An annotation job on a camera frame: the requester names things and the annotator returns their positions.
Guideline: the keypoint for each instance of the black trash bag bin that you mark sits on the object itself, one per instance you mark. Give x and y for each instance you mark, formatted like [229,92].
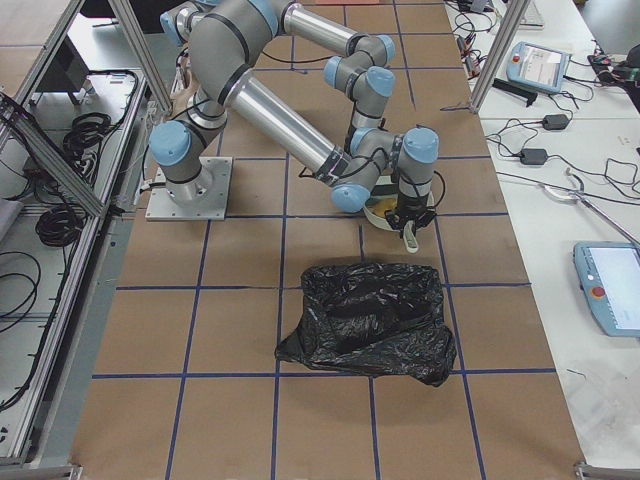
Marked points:
[373,319]

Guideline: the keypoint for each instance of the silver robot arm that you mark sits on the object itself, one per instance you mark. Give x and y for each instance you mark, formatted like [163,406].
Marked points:
[177,144]
[240,30]

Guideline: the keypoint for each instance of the yellow potato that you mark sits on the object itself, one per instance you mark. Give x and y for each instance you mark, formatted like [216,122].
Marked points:
[383,206]

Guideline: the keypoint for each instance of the aluminium frame post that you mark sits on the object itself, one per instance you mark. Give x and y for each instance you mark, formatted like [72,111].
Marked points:
[498,50]

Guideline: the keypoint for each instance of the teach pendant tablet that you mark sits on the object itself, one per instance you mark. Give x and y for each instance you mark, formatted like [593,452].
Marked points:
[537,67]

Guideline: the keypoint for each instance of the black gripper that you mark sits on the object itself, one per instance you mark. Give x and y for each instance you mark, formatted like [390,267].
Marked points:
[408,205]

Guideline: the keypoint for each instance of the black power adapter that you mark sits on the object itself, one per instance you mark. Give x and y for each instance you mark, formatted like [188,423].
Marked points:
[555,122]

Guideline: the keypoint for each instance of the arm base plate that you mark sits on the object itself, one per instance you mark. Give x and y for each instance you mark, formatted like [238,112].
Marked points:
[205,198]

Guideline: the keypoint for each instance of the pale green plastic dustpan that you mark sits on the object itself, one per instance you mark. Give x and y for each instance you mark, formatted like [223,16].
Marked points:
[385,187]

